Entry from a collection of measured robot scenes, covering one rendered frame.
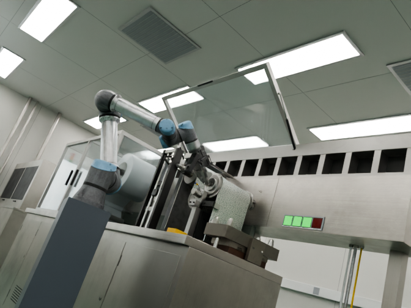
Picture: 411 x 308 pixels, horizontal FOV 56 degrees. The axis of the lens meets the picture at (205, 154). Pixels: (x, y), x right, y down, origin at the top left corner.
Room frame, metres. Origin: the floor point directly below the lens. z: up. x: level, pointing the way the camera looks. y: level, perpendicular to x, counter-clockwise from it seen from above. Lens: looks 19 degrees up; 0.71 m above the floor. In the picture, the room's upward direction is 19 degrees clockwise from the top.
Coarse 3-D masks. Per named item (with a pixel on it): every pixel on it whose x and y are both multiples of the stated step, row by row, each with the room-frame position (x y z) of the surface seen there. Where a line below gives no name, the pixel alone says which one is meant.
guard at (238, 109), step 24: (264, 72) 1.91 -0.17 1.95; (192, 96) 2.49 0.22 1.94; (216, 96) 2.32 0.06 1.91; (240, 96) 2.16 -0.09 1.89; (264, 96) 2.02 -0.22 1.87; (192, 120) 2.67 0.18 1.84; (216, 120) 2.47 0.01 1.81; (240, 120) 2.30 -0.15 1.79; (264, 120) 2.15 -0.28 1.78; (216, 144) 2.64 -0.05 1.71; (240, 144) 2.45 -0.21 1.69; (264, 144) 2.28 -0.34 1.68; (288, 144) 2.14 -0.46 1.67
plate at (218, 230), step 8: (208, 224) 1.93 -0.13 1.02; (216, 224) 1.88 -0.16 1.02; (224, 224) 1.83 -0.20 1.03; (208, 232) 1.92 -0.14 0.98; (216, 232) 1.87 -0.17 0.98; (224, 232) 1.82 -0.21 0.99; (232, 232) 1.84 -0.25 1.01; (240, 232) 1.86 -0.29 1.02; (232, 240) 1.84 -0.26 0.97; (240, 240) 1.87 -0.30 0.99; (248, 240) 1.90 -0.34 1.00; (272, 248) 2.01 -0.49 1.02; (272, 256) 2.02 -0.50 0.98
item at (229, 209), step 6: (222, 198) 2.02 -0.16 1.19; (222, 204) 2.03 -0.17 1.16; (228, 204) 2.05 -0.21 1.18; (234, 204) 2.07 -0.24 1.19; (216, 210) 2.01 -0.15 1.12; (222, 210) 2.03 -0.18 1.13; (228, 210) 2.06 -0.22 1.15; (234, 210) 2.08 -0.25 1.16; (240, 210) 2.11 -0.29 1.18; (246, 210) 2.13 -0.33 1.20; (210, 216) 2.00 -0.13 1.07; (222, 216) 2.04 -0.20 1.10; (228, 216) 2.06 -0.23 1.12; (234, 216) 2.09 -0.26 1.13; (240, 216) 2.11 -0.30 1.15; (222, 222) 2.05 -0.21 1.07; (234, 222) 2.10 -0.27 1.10; (240, 222) 2.12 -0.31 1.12; (240, 228) 2.13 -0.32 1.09
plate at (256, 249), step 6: (252, 240) 1.89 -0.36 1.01; (252, 246) 1.90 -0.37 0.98; (258, 246) 1.92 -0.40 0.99; (264, 246) 1.94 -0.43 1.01; (246, 252) 1.90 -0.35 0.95; (252, 252) 1.90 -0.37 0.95; (258, 252) 1.93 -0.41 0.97; (246, 258) 1.89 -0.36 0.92; (252, 258) 1.91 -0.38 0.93; (258, 258) 1.93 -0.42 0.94; (258, 264) 1.94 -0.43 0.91
